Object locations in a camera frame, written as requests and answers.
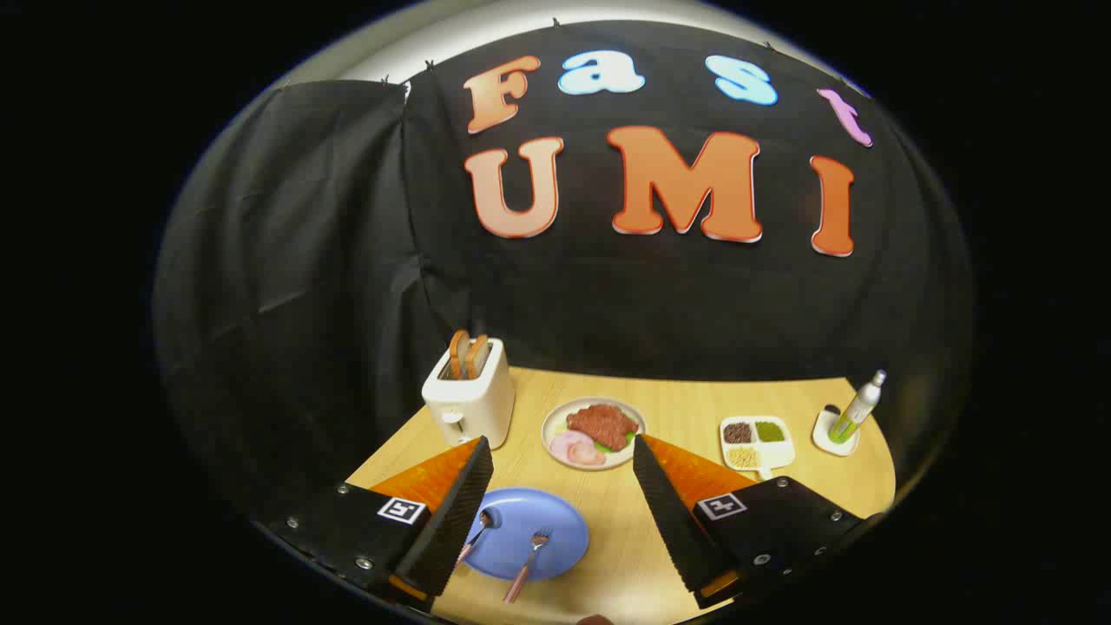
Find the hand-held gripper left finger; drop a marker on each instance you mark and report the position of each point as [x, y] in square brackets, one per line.
[451, 521]

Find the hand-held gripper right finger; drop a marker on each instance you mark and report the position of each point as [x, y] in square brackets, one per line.
[673, 521]

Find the blue plate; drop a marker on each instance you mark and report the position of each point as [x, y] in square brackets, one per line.
[521, 512]

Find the green lettuce leaf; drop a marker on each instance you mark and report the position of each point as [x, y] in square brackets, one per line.
[625, 445]

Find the yellow beans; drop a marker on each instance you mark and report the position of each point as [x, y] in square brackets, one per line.
[744, 457]

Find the reddish pink ham slice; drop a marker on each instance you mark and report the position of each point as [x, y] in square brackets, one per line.
[590, 457]

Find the dark brown beans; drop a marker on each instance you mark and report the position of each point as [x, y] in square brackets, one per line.
[738, 432]

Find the white toaster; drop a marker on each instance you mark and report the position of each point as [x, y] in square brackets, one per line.
[477, 408]

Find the brown meat steak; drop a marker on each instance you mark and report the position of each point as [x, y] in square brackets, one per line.
[601, 425]

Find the white divided tray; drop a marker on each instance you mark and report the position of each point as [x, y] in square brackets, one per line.
[779, 456]

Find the green beans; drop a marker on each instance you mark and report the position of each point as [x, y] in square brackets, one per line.
[770, 431]

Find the pale pink ham slice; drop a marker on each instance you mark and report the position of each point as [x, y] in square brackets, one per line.
[564, 444]

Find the round beige plate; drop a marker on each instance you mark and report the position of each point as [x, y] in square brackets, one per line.
[562, 417]

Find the brown toast slice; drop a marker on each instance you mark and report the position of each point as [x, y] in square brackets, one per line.
[477, 354]
[457, 351]

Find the white square coaster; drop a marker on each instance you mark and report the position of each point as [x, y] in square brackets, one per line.
[825, 431]

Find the silver green bottle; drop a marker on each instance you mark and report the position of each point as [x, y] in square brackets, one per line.
[855, 412]

